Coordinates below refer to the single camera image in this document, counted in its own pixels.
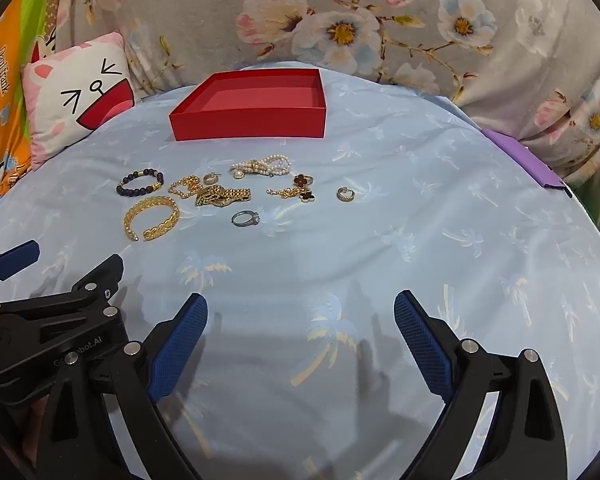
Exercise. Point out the cat face pillow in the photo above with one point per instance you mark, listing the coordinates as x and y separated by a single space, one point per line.
80 90

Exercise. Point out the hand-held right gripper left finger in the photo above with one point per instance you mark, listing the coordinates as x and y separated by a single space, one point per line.
175 350

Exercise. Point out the person's left forearm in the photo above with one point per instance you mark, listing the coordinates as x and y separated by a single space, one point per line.
15 435

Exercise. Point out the wide gold hoop earring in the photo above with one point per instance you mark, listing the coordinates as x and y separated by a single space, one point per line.
339 194

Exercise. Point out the purple flat box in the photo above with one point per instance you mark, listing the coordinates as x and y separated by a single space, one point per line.
520 152

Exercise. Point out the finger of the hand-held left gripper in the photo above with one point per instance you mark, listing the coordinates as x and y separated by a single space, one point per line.
102 270
15 257

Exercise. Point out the red cardboard box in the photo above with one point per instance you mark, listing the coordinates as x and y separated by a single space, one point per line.
245 125

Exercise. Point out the small gold hoop earring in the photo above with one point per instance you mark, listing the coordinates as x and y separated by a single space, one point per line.
207 178

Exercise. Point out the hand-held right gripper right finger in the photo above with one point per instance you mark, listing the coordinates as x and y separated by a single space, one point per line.
425 345

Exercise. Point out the grey floral blanket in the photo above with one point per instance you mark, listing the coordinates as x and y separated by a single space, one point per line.
205 20

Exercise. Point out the colourful cartoon cloth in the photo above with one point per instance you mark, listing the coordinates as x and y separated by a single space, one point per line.
5 85

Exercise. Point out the light blue palm-print sheet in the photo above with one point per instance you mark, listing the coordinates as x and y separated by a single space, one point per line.
330 240

